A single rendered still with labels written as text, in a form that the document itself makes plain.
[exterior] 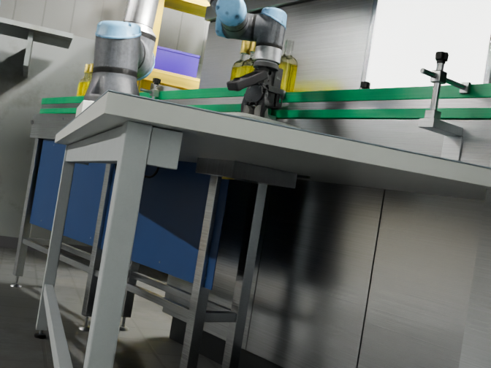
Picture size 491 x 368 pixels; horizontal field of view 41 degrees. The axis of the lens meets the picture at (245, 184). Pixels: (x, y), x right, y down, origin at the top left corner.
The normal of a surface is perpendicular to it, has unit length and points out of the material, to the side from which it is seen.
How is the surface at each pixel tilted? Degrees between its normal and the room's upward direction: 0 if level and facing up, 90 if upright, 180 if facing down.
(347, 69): 90
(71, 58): 90
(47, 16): 90
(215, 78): 90
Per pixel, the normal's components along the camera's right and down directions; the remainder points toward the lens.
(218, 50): -0.77, -0.14
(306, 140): 0.33, 0.04
